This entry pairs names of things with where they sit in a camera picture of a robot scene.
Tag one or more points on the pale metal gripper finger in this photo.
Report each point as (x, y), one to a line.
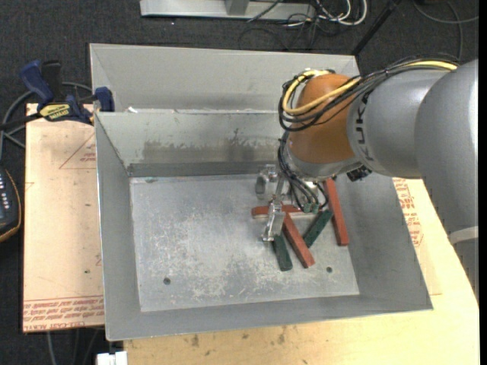
(260, 185)
(273, 221)

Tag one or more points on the dark green flat block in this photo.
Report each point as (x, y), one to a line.
(317, 228)
(282, 256)

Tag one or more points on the grey metal bin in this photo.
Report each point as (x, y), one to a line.
(198, 234)

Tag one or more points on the red-brown flat block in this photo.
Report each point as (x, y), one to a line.
(300, 247)
(338, 219)
(259, 211)

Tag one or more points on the brown cardboard board, red print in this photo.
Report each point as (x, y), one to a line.
(61, 223)

